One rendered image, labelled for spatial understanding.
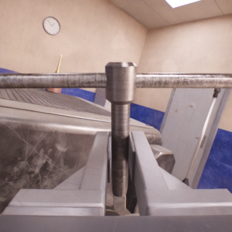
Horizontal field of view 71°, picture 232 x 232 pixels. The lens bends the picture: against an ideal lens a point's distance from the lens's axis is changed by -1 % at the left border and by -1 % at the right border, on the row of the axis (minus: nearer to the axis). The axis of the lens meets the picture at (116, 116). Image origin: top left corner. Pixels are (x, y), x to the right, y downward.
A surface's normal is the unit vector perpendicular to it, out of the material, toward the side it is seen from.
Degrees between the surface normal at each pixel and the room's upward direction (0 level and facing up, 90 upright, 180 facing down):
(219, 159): 90
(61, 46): 90
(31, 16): 90
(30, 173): 90
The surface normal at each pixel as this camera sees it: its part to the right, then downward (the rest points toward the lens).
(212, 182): -0.76, -0.14
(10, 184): 0.58, 0.25
